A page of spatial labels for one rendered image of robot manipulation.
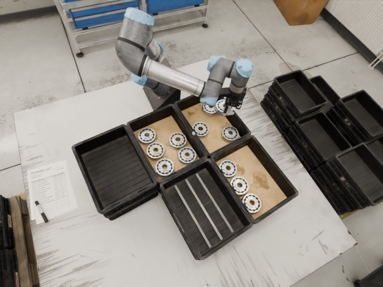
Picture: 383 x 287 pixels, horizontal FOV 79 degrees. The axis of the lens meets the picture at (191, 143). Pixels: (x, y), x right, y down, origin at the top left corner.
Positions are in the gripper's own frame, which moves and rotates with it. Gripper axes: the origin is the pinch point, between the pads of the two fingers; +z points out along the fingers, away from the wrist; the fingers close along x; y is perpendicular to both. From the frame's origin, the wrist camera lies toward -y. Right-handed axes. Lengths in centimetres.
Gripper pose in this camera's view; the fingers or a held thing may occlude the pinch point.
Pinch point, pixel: (223, 111)
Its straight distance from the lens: 132.0
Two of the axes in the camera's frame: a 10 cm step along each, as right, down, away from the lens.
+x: 1.8, -8.7, 4.7
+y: 9.8, 2.0, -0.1
